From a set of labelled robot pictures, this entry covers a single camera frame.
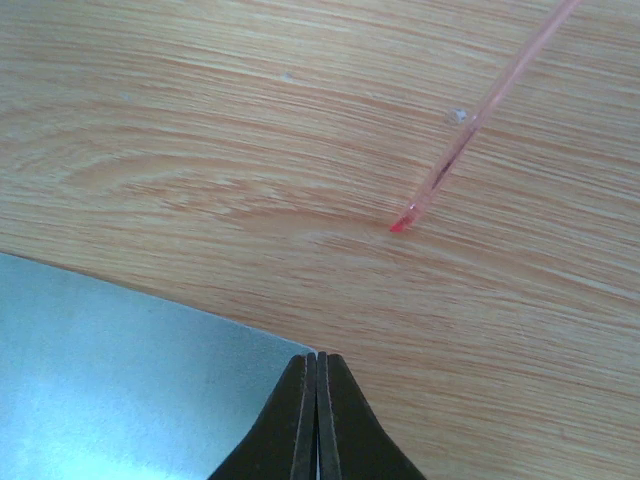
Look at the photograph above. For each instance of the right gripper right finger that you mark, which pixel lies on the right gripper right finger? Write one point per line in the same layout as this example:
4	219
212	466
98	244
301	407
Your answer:
351	441

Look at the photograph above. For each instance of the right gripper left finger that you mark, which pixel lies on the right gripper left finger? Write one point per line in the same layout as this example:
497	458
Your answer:
282	443

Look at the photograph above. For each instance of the blue cleaning cloth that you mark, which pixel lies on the blue cleaning cloth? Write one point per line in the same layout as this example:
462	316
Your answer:
103	382

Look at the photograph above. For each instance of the orange transparent sunglasses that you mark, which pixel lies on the orange transparent sunglasses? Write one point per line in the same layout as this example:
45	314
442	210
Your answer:
472	124

